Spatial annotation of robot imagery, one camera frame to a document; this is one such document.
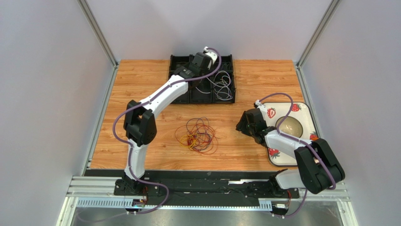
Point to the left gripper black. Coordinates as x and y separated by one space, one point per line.
207 72

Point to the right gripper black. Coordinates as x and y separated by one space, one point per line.
249 122

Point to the black six-compartment tray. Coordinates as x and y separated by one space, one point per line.
216 89

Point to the beige ceramic bowl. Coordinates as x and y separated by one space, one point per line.
292 126

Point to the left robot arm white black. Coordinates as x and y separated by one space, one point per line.
140 117

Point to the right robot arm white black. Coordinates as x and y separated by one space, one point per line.
318 168

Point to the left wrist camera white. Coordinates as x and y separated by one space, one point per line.
211 53

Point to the aluminium frame rail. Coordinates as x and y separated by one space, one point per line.
96 189

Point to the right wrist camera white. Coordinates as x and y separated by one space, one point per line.
262 108

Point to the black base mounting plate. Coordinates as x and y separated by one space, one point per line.
207 188

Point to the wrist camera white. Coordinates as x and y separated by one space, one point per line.
262 108
211 53

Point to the strawberry pattern white tray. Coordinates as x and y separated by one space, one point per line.
276 112

